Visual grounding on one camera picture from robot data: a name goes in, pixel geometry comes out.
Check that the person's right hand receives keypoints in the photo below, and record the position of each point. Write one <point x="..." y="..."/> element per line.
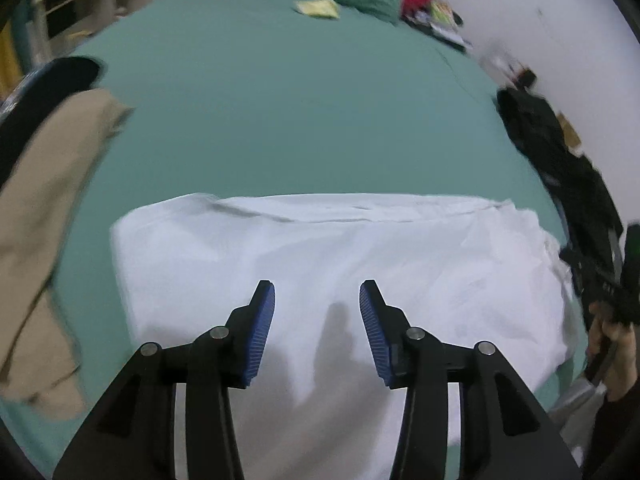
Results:
<point x="625" y="355"/>

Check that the beige folded cloth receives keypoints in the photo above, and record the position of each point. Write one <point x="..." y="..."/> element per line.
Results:
<point x="45" y="200"/>

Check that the yellow curtain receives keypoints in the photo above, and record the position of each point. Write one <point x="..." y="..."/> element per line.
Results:
<point x="7" y="60"/>

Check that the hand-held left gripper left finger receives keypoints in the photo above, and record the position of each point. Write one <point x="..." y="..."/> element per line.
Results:
<point x="257" y="330"/>

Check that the black folded cloth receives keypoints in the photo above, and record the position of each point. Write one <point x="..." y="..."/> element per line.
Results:
<point x="55" y="85"/>

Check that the pile of black clothes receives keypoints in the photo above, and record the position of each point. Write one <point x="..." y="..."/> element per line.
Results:
<point x="555" y="150"/>

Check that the person's right forearm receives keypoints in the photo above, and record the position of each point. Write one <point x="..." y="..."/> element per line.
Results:
<point x="617" y="440"/>

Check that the small black speaker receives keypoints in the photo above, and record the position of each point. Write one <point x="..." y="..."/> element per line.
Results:
<point x="527" y="79"/>

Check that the cardboard boxes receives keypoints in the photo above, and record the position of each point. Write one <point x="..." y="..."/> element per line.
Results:
<point x="570" y="132"/>

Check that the yellow packet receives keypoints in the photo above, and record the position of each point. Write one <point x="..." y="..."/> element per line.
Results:
<point x="317" y="7"/>

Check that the white hoodie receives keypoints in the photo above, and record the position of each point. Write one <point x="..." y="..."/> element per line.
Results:
<point x="320" y="255"/>

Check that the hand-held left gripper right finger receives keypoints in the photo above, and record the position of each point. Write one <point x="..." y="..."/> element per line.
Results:
<point x="375" y="332"/>

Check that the yellow-green snack bag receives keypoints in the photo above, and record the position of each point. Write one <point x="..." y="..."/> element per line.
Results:
<point x="445" y="12"/>

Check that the tablet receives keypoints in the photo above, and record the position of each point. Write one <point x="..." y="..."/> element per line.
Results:
<point x="12" y="97"/>

